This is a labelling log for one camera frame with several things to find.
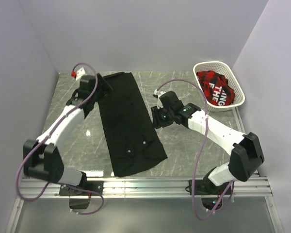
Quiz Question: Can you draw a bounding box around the black long sleeve shirt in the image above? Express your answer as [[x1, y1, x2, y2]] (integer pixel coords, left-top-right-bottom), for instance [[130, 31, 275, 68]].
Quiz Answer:
[[98, 72, 167, 177]]

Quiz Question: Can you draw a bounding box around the aluminium rail frame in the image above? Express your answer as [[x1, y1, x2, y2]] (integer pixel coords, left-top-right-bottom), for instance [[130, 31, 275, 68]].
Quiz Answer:
[[4, 106, 282, 233]]

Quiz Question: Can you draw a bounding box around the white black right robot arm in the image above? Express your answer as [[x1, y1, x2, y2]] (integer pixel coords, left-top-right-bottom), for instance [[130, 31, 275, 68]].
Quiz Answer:
[[151, 103, 265, 194]]

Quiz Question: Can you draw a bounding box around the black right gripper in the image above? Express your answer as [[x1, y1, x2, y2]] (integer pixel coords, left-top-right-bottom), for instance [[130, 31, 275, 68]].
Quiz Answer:
[[151, 105, 174, 130]]

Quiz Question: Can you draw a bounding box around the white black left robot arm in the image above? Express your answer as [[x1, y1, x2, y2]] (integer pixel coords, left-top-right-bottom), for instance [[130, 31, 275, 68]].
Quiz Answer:
[[23, 73, 112, 195]]

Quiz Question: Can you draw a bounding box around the red black plaid shirt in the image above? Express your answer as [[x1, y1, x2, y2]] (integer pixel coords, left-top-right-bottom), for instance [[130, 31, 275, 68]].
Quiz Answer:
[[196, 70, 235, 106]]

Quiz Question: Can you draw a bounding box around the white plastic laundry basket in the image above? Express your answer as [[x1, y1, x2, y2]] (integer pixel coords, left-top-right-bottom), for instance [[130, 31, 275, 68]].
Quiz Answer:
[[193, 61, 245, 112]]

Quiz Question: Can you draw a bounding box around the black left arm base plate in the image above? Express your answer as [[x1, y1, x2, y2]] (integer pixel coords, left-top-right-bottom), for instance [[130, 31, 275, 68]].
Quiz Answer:
[[59, 181, 104, 215]]

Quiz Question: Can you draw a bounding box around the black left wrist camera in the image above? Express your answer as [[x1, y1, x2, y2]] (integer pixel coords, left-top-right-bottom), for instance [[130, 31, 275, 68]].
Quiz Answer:
[[71, 67, 96, 95]]

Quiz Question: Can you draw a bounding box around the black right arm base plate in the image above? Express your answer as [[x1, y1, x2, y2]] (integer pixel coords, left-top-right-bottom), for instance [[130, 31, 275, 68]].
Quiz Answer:
[[194, 180, 229, 211]]

